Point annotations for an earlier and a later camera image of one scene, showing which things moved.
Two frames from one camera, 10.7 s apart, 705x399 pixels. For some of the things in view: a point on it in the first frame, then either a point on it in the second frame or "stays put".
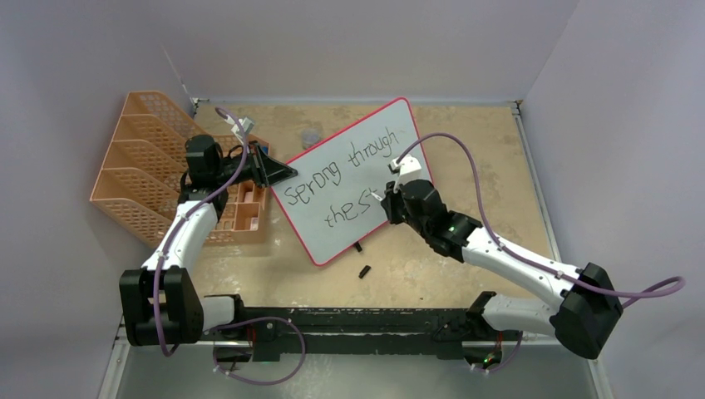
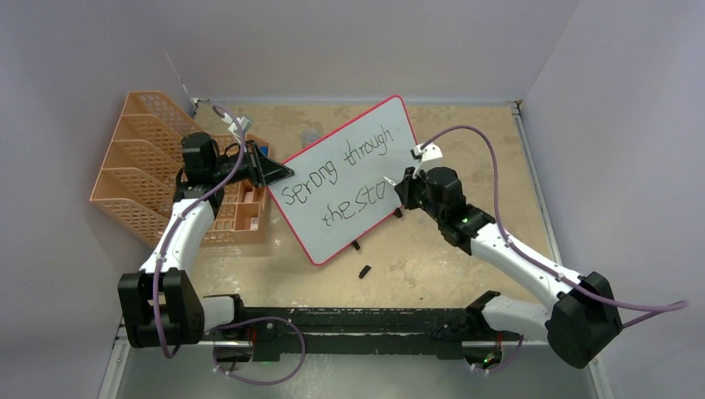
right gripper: [390, 204] → [406, 187]
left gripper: [263, 169] stays put
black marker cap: [367, 268] stays put
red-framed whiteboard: [328, 202] stays put
